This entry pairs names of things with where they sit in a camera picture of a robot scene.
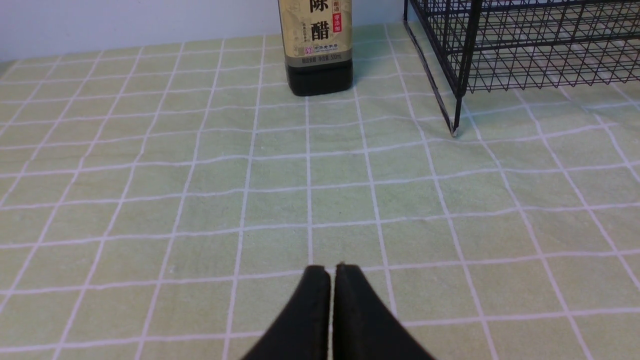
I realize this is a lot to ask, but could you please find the green checked tablecloth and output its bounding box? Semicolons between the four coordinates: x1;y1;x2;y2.
0;23;640;360

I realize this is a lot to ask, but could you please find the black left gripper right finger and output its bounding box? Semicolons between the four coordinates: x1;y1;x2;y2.
333;263;434;360

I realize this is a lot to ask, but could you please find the dark vinegar bottle beige label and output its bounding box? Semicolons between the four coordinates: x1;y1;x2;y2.
278;0;354;97

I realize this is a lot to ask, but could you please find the black wire shelf rack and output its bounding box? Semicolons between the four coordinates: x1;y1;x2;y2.
402;0;640;137

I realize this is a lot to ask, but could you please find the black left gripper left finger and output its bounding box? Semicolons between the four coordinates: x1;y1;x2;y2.
243;265;332;360

